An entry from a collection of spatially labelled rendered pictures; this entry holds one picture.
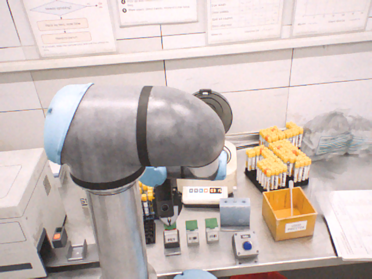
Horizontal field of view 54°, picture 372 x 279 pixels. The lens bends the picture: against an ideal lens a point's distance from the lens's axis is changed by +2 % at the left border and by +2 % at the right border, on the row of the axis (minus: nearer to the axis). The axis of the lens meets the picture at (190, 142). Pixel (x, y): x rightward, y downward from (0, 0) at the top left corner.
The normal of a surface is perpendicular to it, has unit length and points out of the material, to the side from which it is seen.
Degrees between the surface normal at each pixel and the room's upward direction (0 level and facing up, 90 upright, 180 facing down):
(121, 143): 83
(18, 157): 0
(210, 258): 0
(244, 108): 90
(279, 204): 90
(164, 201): 28
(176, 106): 39
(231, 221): 90
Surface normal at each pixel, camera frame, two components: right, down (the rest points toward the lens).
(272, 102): 0.08, 0.54
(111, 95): -0.03, -0.72
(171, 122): 0.30, -0.04
